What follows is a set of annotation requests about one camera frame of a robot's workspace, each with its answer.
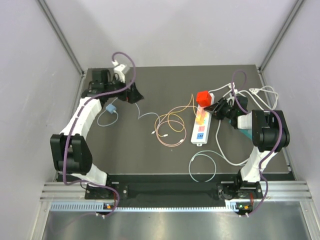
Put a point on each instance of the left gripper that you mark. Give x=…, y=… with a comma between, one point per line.
x=132, y=95

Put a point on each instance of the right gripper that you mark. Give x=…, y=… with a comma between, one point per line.
x=220, y=105

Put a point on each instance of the yellow usb charger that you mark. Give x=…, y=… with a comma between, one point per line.
x=200, y=120

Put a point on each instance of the light blue usb charger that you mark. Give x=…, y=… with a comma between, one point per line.
x=111, y=108

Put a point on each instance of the white power strip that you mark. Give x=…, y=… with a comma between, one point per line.
x=201, y=127

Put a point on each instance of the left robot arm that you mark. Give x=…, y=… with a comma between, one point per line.
x=69, y=149

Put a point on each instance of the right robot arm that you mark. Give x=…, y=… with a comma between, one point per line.
x=269, y=133

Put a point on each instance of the red cube socket adapter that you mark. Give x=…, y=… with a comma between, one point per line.
x=204, y=98

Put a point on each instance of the pink usb charger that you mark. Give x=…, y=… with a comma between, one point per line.
x=201, y=112

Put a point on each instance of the teal power strip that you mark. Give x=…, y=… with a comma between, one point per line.
x=246, y=132

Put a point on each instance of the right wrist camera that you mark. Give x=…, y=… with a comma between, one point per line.
x=231, y=100

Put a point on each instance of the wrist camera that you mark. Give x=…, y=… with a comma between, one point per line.
x=120, y=72
x=231, y=100

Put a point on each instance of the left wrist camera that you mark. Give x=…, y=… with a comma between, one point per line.
x=120, y=72

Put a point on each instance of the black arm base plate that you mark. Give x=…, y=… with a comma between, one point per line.
x=206, y=190

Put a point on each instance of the aluminium front rail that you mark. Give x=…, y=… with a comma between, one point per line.
x=278, y=191

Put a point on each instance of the left aluminium frame post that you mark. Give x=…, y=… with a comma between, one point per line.
x=44, y=7

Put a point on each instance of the aluminium frame post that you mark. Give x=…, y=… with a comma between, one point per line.
x=285, y=26
x=44, y=7

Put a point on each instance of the right aluminium frame post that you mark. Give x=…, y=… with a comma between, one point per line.
x=285, y=26

